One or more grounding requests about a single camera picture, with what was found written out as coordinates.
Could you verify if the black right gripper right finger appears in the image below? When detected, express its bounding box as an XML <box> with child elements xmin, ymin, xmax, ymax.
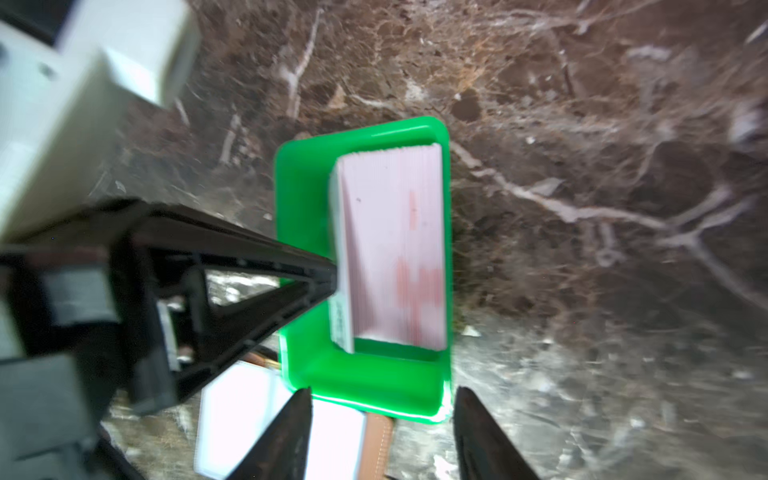
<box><xmin>453</xmin><ymin>386</ymin><xmax>539</xmax><ymax>480</ymax></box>

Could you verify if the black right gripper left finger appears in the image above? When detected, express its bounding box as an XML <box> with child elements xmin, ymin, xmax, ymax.
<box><xmin>227</xmin><ymin>388</ymin><xmax>313</xmax><ymax>480</ymax></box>

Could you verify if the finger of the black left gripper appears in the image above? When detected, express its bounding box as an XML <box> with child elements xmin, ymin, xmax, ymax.
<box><xmin>156</xmin><ymin>272</ymin><xmax>337</xmax><ymax>402</ymax></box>
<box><xmin>107</xmin><ymin>200</ymin><xmax>337</xmax><ymax>288</ymax></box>

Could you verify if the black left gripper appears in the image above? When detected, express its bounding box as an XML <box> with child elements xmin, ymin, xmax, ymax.
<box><xmin>1</xmin><ymin>245</ymin><xmax>173</xmax><ymax>479</ymax></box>

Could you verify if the brown leather card holder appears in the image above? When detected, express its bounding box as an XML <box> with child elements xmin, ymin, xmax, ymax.
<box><xmin>194</xmin><ymin>354</ymin><xmax>394</xmax><ymax>479</ymax></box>

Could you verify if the green plastic tray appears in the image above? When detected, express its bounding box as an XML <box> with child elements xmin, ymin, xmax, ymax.
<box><xmin>272</xmin><ymin>115</ymin><xmax>454</xmax><ymax>426</ymax></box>

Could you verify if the stack of credit cards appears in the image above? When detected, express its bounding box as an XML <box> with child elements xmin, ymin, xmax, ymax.
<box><xmin>329</xmin><ymin>143</ymin><xmax>448</xmax><ymax>353</ymax></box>

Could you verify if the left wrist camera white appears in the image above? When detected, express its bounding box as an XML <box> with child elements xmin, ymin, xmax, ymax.
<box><xmin>1</xmin><ymin>0</ymin><xmax>201</xmax><ymax>238</ymax></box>

